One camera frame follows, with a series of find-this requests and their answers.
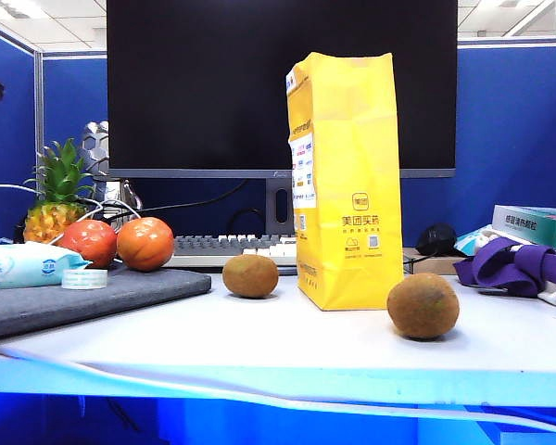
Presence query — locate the brown kiwifruit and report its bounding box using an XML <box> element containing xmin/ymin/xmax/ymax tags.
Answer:
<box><xmin>221</xmin><ymin>253</ymin><xmax>280</xmax><ymax>299</ymax></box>
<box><xmin>386</xmin><ymin>272</ymin><xmax>461</xmax><ymax>340</ymax></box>

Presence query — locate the yellow paper bag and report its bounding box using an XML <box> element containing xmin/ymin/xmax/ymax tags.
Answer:
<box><xmin>285</xmin><ymin>51</ymin><xmax>405</xmax><ymax>312</ymax></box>

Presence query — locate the purple cloth bag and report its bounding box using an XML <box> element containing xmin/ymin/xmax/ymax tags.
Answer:
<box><xmin>452</xmin><ymin>235</ymin><xmax>556</xmax><ymax>299</ymax></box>

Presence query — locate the grey monitor stand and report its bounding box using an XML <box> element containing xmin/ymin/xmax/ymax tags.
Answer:
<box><xmin>264</xmin><ymin>177</ymin><xmax>298</xmax><ymax>235</ymax></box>

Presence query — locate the grey white mechanical keyboard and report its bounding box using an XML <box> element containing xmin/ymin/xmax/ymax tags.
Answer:
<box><xmin>159</xmin><ymin>234</ymin><xmax>300</xmax><ymax>270</ymax></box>

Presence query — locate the orange-red tomato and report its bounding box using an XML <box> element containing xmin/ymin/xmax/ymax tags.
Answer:
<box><xmin>116</xmin><ymin>216</ymin><xmax>175</xmax><ymax>273</ymax></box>

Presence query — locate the black computer monitor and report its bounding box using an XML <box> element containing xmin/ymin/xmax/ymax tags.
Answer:
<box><xmin>106</xmin><ymin>0</ymin><xmax>459</xmax><ymax>180</ymax></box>

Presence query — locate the black computer mouse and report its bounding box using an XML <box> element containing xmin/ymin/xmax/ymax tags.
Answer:
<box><xmin>415</xmin><ymin>222</ymin><xmax>459</xmax><ymax>257</ymax></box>

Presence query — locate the brown cardboard box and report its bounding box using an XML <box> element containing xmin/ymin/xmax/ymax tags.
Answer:
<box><xmin>401</xmin><ymin>247</ymin><xmax>467</xmax><ymax>275</ymax></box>

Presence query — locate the grey felt sleeve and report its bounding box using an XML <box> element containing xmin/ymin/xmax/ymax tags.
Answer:
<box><xmin>0</xmin><ymin>263</ymin><xmax>213</xmax><ymax>342</ymax></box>

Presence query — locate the red tomato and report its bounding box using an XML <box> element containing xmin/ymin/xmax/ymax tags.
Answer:
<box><xmin>57</xmin><ymin>219</ymin><xmax>119</xmax><ymax>270</ymax></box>

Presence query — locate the white teal tissue pack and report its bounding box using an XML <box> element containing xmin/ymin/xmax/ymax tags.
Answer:
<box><xmin>453</xmin><ymin>224</ymin><xmax>506</xmax><ymax>257</ymax></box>

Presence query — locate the clear tape roll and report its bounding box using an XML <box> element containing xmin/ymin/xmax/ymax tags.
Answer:
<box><xmin>60</xmin><ymin>267</ymin><xmax>109</xmax><ymax>291</ymax></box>

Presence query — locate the small pineapple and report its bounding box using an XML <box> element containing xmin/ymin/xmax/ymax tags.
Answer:
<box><xmin>22</xmin><ymin>137</ymin><xmax>96</xmax><ymax>245</ymax></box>

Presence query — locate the teal white carton box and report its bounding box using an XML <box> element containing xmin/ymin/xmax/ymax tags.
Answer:
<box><xmin>490</xmin><ymin>204</ymin><xmax>556</xmax><ymax>251</ymax></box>

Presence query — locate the wet wipes pack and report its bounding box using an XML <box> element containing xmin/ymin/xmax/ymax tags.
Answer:
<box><xmin>0</xmin><ymin>241</ymin><xmax>93</xmax><ymax>292</ymax></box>

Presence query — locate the black monitor cable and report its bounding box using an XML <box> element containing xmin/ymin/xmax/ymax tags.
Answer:
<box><xmin>106</xmin><ymin>178</ymin><xmax>251</xmax><ymax>224</ymax></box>

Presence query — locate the black mouse cable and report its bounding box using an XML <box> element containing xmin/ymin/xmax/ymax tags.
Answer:
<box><xmin>401</xmin><ymin>252</ymin><xmax>450</xmax><ymax>269</ymax></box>

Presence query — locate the grey partition post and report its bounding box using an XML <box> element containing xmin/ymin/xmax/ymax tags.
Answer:
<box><xmin>33</xmin><ymin>50</ymin><xmax>45</xmax><ymax>157</ymax></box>

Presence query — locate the thin white charger cable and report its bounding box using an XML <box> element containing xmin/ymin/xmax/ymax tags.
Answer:
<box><xmin>0</xmin><ymin>183</ymin><xmax>143</xmax><ymax>245</ymax></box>

